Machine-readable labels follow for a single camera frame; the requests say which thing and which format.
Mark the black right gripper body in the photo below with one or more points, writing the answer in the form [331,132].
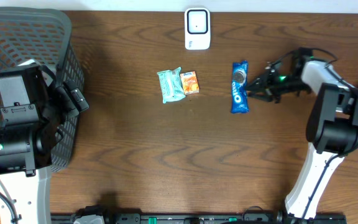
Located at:
[285,84]

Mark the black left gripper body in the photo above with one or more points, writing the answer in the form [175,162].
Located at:
[74,95]

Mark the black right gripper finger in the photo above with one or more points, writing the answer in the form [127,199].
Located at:
[261,95]
[257,83]

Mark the blue Oreo cookie pack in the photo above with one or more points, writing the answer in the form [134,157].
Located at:
[238,84]

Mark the orange tissue pack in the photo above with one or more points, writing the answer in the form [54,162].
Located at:
[189,83]

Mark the green wet wipes pack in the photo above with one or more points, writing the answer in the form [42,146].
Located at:
[170,84]

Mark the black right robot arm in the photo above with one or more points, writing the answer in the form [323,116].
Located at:
[331,130]

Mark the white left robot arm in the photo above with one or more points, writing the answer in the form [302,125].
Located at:
[25,174]

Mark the white barcode scanner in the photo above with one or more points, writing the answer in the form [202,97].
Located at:
[197,28]

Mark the grey plastic basket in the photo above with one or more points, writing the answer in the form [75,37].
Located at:
[43,35]

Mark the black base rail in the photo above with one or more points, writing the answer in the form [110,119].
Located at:
[252,215]

